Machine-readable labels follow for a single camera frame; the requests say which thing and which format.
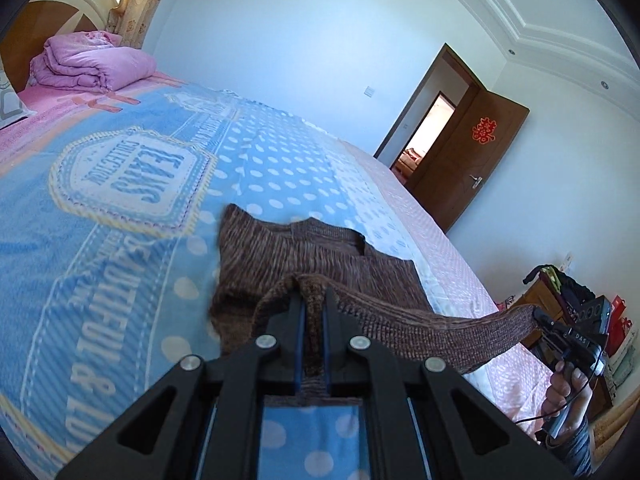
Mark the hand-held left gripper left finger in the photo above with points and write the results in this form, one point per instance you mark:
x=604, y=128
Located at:
x=299, y=345

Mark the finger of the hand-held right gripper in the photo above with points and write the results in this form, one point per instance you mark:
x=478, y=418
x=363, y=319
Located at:
x=542, y=317

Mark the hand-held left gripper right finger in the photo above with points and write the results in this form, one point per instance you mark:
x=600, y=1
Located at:
x=326, y=345

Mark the brown knit sweater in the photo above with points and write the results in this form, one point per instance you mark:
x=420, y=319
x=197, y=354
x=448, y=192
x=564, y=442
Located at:
x=280, y=260

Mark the person's right forearm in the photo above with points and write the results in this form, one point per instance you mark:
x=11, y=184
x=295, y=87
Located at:
x=575, y=455

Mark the person's right hand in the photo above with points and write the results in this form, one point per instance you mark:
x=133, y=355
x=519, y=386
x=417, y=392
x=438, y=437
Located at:
x=555, y=395

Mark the wooden cabinet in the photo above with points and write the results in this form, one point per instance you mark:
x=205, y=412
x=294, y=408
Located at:
x=537, y=292

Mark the dark clothing pile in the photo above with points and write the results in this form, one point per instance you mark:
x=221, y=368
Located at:
x=570, y=287

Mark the red and white bag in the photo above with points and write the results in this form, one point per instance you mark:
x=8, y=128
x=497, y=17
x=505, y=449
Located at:
x=621, y=322

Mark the pink dotted bed sheet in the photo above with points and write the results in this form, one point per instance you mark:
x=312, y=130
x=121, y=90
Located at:
x=450, y=260

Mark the brown wooden door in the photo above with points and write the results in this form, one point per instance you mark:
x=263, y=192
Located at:
x=465, y=180

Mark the blue printed bed sheet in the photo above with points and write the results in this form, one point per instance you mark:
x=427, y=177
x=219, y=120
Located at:
x=150, y=285

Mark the red paper door decoration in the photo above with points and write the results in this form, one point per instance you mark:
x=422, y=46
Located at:
x=482, y=130

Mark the pink folded quilt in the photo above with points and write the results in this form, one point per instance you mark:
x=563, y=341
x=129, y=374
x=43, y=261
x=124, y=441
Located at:
x=95, y=62

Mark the grey patterned pillow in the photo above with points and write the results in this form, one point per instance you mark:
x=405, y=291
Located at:
x=12, y=105

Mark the yellow patterned curtain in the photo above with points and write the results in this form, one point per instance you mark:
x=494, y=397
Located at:
x=142, y=0

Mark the cream wooden headboard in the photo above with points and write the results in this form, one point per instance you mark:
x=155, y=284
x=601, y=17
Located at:
x=45, y=15

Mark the white wall socket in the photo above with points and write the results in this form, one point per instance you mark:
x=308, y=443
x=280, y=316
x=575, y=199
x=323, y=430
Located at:
x=567, y=260

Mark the brown door frame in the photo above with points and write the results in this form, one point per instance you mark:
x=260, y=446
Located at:
x=415, y=95

